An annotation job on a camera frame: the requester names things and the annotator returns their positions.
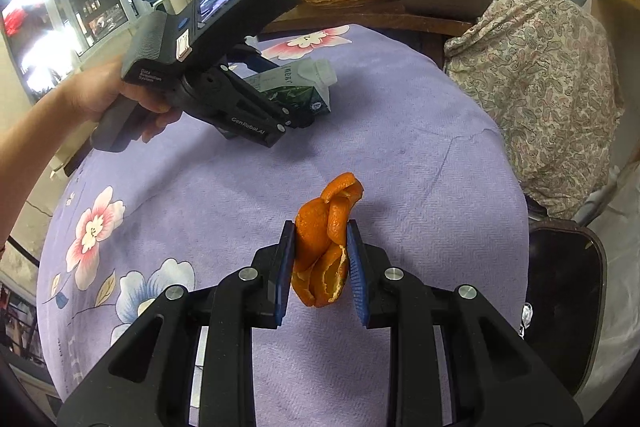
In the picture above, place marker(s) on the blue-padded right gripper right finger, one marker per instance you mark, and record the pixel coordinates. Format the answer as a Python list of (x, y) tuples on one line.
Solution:
[(388, 297)]

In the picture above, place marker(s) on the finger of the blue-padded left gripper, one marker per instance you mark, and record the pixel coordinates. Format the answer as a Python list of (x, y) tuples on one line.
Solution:
[(250, 57), (296, 115)]

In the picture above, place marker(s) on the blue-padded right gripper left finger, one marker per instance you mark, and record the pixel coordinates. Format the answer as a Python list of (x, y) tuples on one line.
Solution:
[(253, 297)]

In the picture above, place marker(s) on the green white milk carton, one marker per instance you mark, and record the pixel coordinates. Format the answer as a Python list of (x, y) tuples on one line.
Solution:
[(302, 86)]

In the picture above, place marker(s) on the orange peel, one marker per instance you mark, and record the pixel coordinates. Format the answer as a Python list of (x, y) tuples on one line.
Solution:
[(321, 259)]

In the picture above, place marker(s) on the person's left forearm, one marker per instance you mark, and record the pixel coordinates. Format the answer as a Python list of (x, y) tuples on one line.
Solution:
[(28, 146)]

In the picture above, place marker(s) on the black trash bin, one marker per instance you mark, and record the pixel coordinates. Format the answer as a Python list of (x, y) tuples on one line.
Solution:
[(566, 290)]

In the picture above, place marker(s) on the person's left hand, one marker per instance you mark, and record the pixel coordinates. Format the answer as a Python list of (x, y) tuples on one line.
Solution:
[(92, 91)]

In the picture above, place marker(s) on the purple floral tablecloth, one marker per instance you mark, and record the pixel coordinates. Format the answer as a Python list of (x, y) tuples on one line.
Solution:
[(191, 207)]

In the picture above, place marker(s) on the wooden counter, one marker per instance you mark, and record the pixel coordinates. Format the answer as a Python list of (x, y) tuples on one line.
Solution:
[(381, 15)]

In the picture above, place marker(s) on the white nonwoven cloth cover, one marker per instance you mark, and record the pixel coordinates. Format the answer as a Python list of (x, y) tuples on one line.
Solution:
[(612, 213)]

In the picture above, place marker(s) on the paisley patterned cloth cover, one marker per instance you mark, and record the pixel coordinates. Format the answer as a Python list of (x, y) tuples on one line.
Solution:
[(545, 72)]

